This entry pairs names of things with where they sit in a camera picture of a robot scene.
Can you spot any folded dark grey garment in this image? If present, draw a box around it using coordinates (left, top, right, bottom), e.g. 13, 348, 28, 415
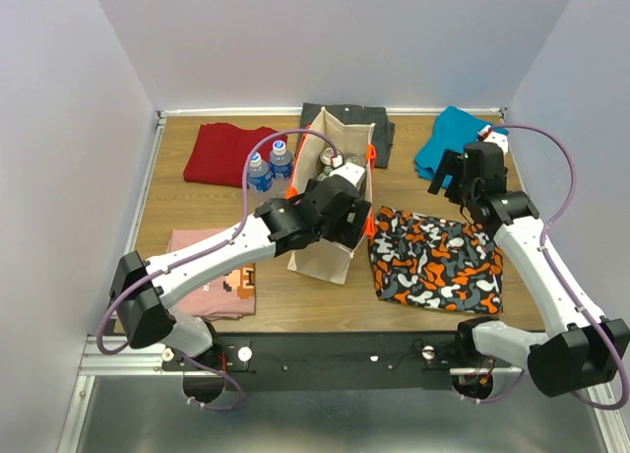
299, 102, 395, 168

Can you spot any folded red shirt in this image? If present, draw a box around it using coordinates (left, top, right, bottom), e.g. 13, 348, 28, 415
183, 123, 276, 187

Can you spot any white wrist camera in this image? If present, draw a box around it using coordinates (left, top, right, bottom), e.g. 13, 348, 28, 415
329, 161, 367, 191
477, 125, 509, 156

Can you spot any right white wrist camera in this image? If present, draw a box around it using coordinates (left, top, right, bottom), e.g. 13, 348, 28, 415
477, 125, 509, 156

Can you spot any folded pink graphic shirt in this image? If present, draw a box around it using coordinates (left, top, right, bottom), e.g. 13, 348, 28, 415
166, 227, 259, 322

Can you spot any beige canvas tote bag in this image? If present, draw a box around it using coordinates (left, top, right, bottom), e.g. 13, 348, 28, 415
285, 107, 376, 285

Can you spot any folded teal shirt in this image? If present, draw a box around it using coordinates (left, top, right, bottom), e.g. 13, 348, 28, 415
414, 106, 492, 181

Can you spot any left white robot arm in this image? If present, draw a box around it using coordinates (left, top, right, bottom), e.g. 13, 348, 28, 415
108, 164, 371, 369

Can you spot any blue cap water bottle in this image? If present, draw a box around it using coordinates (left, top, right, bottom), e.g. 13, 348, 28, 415
247, 153, 273, 211

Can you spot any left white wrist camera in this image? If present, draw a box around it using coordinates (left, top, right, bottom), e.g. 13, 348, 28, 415
329, 161, 367, 191

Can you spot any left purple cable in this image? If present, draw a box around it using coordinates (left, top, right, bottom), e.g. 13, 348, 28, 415
96, 129, 344, 356

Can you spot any orange camouflage folded garment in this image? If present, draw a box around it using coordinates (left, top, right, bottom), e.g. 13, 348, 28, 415
368, 206, 504, 315

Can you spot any blue cap bottle front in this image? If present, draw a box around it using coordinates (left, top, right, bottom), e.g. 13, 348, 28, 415
269, 140, 293, 198

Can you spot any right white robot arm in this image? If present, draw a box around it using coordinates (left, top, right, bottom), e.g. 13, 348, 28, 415
429, 141, 629, 409

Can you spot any aluminium table frame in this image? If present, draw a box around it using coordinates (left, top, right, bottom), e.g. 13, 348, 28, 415
57, 111, 628, 452

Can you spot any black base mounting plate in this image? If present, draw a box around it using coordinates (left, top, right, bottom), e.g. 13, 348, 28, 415
161, 330, 513, 393

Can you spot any silver top can right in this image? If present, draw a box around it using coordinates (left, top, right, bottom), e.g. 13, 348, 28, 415
346, 155, 366, 168

